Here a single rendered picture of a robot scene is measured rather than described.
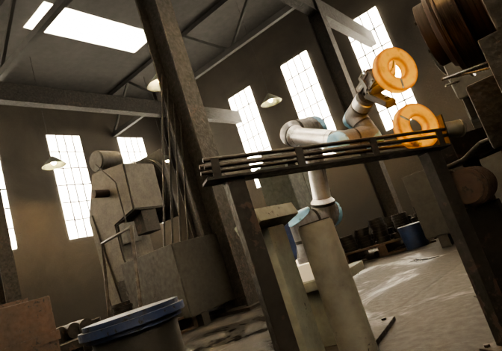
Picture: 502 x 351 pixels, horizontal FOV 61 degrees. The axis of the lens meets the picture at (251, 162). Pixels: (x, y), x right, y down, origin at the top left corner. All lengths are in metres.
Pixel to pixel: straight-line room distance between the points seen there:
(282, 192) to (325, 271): 3.95
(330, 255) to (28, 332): 1.84
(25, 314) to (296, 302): 1.69
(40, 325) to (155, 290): 1.94
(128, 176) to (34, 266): 7.20
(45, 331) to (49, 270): 10.85
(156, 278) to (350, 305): 3.25
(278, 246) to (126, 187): 5.34
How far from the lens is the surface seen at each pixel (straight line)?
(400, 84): 1.50
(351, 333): 1.43
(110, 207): 6.96
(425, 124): 1.51
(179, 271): 4.21
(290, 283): 1.48
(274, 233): 1.47
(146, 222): 6.72
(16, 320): 2.72
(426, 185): 4.37
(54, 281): 13.61
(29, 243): 13.55
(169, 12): 5.38
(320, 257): 1.40
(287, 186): 5.27
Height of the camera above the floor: 0.48
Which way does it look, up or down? 12 degrees up
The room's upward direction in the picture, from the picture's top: 18 degrees counter-clockwise
